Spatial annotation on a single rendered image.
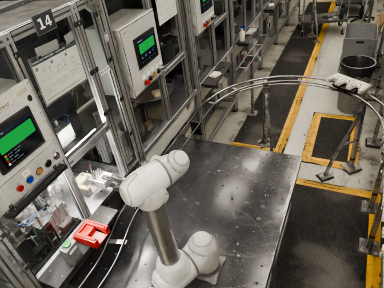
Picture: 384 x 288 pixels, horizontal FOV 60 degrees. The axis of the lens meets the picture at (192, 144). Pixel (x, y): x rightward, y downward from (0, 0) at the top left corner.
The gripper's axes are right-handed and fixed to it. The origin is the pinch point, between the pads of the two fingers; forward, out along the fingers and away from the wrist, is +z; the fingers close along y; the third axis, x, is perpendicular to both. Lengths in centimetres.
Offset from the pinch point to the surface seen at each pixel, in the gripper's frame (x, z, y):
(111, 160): -26.9, 18.6, -11.5
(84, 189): 6.5, 15.0, -7.0
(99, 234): 29.4, -12.2, -10.6
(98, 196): 4.7, 7.6, -12.9
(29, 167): 39, 5, 44
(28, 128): 33, 4, 61
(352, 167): -174, -150, -89
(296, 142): -205, -91, -97
